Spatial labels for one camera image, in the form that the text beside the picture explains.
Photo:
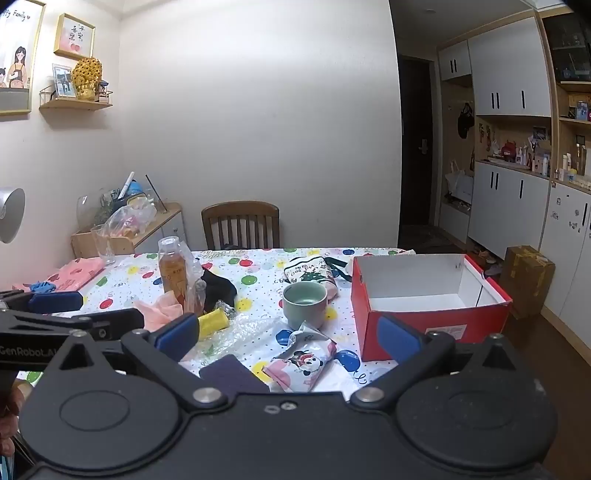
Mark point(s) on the grey round lamp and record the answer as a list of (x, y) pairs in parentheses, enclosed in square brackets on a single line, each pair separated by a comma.
[(9, 212)]

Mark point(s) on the wooden wall shelf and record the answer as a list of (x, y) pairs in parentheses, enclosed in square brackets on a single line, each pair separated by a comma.
[(76, 104)]

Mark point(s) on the yellow cloth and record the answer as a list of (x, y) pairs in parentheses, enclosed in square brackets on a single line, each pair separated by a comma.
[(213, 322)]

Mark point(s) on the blue cloth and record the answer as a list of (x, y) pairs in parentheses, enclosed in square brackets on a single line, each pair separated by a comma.
[(42, 287)]

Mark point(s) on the golden ornament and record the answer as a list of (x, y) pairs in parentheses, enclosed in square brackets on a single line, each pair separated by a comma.
[(87, 76)]

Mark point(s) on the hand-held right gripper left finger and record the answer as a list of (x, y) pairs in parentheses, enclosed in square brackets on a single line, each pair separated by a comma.
[(178, 334)]

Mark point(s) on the large framed wall poster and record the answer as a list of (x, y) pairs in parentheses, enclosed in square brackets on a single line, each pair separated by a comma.
[(16, 55)]

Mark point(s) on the wooden wall shelving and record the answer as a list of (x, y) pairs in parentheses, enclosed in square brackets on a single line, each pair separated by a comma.
[(570, 92)]

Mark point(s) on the wooden chair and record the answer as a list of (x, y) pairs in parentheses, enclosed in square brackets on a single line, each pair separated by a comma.
[(240, 224)]

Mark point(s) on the white paper bag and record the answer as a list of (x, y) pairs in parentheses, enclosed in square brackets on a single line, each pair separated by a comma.
[(459, 184)]

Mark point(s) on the lower white cabinet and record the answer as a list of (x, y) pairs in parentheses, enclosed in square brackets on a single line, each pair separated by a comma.
[(508, 207)]

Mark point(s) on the upper white cabinet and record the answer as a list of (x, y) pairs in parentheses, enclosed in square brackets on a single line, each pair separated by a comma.
[(503, 64)]

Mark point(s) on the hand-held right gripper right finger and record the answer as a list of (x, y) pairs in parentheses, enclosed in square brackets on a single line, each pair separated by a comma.
[(396, 334)]

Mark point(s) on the black hanging bag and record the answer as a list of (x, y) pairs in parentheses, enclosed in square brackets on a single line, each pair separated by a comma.
[(465, 121)]

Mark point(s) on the clear plastic bag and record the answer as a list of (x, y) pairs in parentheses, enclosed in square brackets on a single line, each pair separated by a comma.
[(129, 219)]

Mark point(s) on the wooden side cabinet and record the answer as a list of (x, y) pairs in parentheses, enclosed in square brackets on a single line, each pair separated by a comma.
[(157, 226)]

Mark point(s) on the clear plastic wrap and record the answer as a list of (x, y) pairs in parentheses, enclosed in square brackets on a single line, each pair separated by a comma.
[(251, 332)]

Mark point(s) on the pink printed garment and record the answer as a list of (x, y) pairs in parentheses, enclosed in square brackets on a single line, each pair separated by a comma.
[(74, 272)]

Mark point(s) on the amber liquid bottle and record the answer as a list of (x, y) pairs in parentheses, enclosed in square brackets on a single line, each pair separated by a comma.
[(171, 272)]

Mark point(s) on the brown cardboard box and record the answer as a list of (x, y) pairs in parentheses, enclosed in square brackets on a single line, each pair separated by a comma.
[(526, 281)]

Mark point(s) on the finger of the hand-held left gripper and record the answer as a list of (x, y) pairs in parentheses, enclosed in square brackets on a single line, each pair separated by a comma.
[(111, 323), (55, 302)]

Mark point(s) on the white cabinet with stickers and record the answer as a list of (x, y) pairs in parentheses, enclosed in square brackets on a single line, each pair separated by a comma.
[(568, 244)]

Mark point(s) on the person's left hand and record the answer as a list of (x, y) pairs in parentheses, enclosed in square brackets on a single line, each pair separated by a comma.
[(10, 417)]

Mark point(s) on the green white printed bag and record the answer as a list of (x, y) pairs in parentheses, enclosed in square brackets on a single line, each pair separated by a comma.
[(309, 272)]

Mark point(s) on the black cloth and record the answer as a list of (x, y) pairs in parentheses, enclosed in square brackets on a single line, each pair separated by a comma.
[(219, 288)]

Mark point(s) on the clear drinking glass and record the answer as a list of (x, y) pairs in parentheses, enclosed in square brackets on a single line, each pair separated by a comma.
[(104, 244)]

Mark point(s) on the green ceramic cup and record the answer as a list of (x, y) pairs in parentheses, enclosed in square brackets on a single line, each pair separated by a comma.
[(304, 307)]

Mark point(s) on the small gold framed picture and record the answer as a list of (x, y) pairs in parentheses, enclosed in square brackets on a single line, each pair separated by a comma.
[(75, 36)]

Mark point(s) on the balloon printed tablecloth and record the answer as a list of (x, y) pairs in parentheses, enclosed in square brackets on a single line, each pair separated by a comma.
[(263, 277)]

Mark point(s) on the pink mesh cloth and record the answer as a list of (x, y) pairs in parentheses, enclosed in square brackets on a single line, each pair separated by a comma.
[(159, 311)]

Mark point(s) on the small photo frame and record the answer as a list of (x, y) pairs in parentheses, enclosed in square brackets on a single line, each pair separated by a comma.
[(63, 81)]

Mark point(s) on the panda print pouch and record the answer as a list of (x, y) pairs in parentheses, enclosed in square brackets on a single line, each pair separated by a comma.
[(302, 362)]

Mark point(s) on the dark door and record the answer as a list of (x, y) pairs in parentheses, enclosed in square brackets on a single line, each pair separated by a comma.
[(415, 147)]

